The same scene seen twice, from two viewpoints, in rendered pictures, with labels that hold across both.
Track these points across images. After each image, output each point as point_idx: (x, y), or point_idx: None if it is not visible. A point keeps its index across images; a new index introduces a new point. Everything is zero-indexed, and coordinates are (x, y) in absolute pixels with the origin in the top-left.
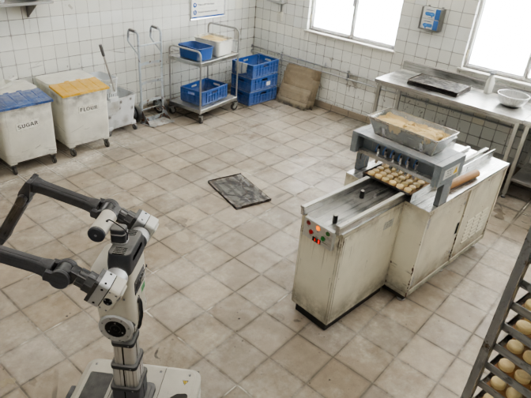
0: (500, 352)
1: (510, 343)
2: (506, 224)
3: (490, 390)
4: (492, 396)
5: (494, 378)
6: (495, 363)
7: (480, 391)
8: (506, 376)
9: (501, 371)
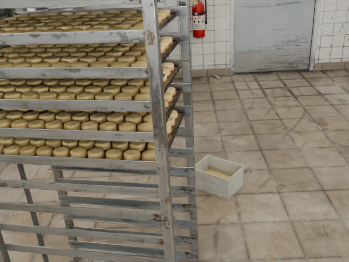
0: (172, 13)
1: (167, 9)
2: None
3: (170, 62)
4: (168, 89)
5: (171, 63)
6: (174, 42)
7: (179, 91)
8: (161, 35)
9: (165, 33)
